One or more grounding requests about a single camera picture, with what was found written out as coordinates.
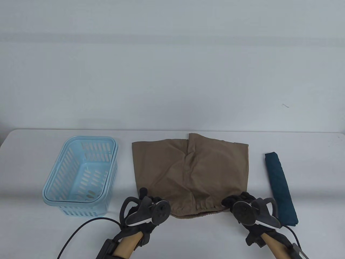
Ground black cable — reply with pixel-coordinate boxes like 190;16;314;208
282;225;299;244
57;217;121;259

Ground person's right forearm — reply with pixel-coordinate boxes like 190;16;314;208
261;233;295;259

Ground tan garment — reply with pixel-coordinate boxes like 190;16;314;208
132;133;249;219

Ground person's left hand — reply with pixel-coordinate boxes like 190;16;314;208
120;188;171;246

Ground black and white controller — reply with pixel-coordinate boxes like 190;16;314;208
233;197;282;229
119;196;171;226

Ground light blue plastic basket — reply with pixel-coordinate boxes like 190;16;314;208
42;136;119;218

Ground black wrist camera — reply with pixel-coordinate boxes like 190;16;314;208
246;233;267;248

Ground person's right hand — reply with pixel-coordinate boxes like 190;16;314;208
222;192;283;246

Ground black forearm sensor box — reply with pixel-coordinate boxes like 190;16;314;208
96;239;118;259
290;242;308;259

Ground person's left forearm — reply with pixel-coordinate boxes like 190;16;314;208
112;231;144;259

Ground dark teal shorts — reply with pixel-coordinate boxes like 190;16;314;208
264;152;299;227

